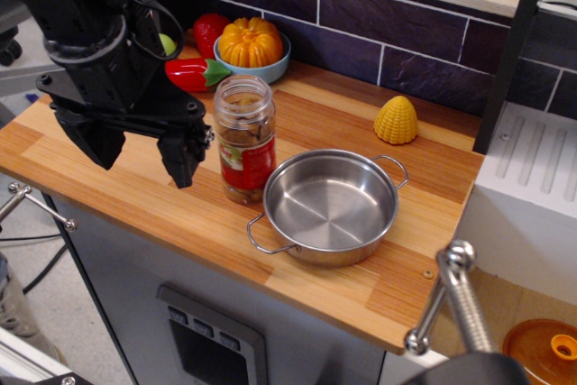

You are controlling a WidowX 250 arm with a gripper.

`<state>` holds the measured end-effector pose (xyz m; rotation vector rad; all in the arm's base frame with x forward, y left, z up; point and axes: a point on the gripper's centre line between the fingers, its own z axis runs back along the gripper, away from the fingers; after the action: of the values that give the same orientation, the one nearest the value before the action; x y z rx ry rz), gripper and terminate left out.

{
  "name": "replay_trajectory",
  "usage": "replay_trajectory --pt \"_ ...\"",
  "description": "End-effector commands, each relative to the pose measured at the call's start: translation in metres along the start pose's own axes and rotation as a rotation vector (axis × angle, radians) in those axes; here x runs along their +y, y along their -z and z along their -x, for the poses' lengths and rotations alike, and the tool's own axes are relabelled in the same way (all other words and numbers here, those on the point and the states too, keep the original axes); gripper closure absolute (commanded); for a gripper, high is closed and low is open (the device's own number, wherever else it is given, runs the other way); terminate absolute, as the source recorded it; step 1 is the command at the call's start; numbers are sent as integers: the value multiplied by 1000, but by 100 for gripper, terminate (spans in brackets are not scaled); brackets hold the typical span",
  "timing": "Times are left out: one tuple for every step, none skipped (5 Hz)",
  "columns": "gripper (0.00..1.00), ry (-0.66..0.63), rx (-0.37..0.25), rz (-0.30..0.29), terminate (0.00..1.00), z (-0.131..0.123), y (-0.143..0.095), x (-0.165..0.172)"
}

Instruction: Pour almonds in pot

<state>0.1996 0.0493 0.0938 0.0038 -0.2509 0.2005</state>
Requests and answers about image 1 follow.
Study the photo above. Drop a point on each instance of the white toy sink drainer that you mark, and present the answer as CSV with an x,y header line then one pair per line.
x,y
532,157

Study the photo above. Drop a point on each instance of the clear jar of almonds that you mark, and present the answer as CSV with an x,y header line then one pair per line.
x,y
245,121

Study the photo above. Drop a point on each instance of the light blue bowl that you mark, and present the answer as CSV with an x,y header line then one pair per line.
x,y
270,73

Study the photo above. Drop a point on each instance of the grey toy oven panel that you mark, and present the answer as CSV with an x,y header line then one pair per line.
x,y
213,347

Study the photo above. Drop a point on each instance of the silver clamp handle left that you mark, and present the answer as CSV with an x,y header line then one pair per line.
x,y
20,193

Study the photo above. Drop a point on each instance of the orange toy pumpkin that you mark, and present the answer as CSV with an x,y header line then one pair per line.
x,y
250,43

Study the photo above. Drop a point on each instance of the black vertical post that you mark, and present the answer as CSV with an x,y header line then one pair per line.
x,y
517,35

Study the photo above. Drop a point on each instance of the orange plastic lid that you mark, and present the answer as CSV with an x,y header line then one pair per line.
x,y
545,348

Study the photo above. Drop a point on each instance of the green toy apple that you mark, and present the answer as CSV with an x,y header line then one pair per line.
x,y
168,44

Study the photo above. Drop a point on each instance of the stainless steel pot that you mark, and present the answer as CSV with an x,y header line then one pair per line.
x,y
330,207

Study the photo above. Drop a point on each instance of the yellow toy corn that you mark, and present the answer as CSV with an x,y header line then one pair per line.
x,y
396,122

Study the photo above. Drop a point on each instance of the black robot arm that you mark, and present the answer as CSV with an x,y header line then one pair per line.
x,y
111,81

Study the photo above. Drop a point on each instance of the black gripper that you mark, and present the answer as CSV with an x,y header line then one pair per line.
x,y
113,82

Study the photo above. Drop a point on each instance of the office chair base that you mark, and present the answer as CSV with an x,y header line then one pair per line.
x,y
11,50

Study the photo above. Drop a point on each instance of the red toy chili pepper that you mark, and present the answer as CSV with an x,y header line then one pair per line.
x,y
196,75

